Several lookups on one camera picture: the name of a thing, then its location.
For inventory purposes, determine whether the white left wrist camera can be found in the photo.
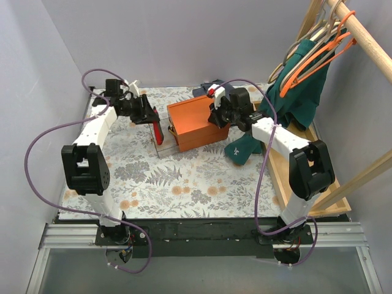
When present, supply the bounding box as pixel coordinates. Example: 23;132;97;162
127;80;140;97

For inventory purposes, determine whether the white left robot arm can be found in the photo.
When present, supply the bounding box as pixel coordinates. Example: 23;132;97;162
61;79;164;245

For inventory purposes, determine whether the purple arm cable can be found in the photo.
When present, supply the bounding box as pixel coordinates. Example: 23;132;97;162
216;79;318;268
24;69;153;275

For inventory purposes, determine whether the beige clothes hanger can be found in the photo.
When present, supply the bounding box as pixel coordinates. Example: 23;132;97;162
268;18;344;96

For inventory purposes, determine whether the orange wooden drawer box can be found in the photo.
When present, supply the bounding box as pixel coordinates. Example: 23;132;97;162
167;96;230;152

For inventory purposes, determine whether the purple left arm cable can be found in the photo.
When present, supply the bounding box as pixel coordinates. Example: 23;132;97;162
24;69;153;275

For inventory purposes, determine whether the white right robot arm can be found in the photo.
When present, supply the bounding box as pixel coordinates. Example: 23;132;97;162
206;84;335;244

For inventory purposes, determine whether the floral patterned table mat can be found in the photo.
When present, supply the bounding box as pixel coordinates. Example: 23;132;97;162
58;85;284;220

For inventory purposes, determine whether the grey clothes hanger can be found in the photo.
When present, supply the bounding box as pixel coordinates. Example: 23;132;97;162
282;1;340;67

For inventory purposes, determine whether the red utility knife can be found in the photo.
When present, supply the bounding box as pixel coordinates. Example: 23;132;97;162
153;107;164;146

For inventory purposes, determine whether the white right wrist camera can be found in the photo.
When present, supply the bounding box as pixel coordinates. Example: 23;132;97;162
206;84;225;110

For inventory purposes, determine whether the dark green garment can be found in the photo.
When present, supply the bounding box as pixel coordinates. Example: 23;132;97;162
224;46;329;165

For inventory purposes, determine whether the dark blue cloth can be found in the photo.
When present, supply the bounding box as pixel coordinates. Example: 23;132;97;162
192;80;234;97

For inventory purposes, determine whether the aluminium rail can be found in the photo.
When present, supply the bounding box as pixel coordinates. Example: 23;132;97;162
39;222;369;249

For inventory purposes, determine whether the orange clothes hanger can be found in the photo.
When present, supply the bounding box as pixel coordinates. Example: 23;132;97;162
279;10;356;98

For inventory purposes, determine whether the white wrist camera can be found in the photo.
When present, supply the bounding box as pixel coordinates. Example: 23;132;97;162
206;84;225;110
127;80;140;97

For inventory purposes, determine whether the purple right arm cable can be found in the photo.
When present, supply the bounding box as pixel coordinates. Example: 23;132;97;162
216;79;318;268

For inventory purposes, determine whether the yellow utility knife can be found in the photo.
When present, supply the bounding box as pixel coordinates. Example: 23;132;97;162
168;126;176;136

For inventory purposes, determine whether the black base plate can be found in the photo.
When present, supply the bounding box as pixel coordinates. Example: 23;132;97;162
94;216;313;260

